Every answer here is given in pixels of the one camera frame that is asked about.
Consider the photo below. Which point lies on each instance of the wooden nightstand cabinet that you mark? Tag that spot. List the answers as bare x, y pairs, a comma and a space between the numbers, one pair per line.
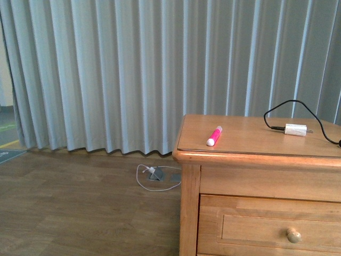
250, 160

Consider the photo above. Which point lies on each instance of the drawer wooden knob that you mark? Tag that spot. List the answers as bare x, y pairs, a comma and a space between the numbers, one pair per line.
293, 236

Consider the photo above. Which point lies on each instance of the open grey floor socket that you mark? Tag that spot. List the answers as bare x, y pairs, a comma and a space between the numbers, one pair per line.
157, 176

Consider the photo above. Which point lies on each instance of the pink marker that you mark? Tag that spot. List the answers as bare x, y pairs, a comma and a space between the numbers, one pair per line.
214, 136

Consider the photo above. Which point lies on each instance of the white charger adapter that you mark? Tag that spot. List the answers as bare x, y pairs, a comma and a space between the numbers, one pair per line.
297, 130

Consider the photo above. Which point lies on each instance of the dark floor sign mat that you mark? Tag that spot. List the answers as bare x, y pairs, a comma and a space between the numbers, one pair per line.
9, 154

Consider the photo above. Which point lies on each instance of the grey pleated curtain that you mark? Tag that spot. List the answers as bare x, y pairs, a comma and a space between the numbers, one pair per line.
122, 74

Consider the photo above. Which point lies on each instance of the closed grey floor socket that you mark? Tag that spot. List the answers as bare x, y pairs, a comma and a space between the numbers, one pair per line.
175, 178

